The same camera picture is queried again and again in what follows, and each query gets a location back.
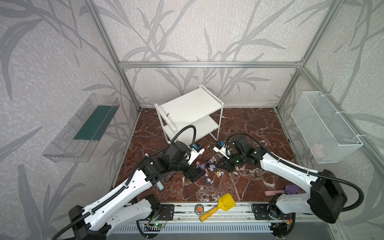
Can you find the yellow plastic toy shovel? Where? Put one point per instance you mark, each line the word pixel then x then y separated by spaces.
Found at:
pixel 225 203

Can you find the white two-tier metal shelf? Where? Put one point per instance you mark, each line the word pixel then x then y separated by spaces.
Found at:
pixel 200 108

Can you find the pink object in basket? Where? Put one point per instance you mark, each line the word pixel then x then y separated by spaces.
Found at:
pixel 318 151

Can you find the round orange badge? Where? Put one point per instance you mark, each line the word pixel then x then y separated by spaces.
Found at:
pixel 199 209

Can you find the purple kuromi figure black bow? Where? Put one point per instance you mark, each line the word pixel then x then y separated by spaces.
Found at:
pixel 212 167

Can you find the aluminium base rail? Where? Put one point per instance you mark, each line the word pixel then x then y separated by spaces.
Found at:
pixel 281 207

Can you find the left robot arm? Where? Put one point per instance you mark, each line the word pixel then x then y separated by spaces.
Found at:
pixel 99 219

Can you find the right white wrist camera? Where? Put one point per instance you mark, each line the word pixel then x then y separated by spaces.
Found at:
pixel 223 149

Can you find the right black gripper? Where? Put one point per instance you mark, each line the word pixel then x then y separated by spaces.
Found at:
pixel 224 162

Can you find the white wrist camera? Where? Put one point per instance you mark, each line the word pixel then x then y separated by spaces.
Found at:
pixel 195 150
pixel 223 149

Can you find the clear plastic wall bin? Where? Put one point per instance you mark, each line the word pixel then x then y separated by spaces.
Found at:
pixel 79 138

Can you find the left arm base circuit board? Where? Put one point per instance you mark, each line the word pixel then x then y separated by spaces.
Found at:
pixel 155 226

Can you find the red cap doraemon figure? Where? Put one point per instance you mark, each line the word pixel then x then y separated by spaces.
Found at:
pixel 198 164

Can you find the yellow doraemon figure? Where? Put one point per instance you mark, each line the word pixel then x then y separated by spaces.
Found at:
pixel 220 173

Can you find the small dark figure front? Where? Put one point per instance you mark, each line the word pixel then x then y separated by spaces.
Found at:
pixel 209 181

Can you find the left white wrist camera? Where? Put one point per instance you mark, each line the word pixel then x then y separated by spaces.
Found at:
pixel 195 150

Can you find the white wire mesh basket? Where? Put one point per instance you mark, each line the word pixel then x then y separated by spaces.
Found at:
pixel 320 123

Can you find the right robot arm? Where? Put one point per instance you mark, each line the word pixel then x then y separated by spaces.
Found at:
pixel 324 196

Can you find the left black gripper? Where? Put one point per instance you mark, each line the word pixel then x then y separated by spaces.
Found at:
pixel 193 172

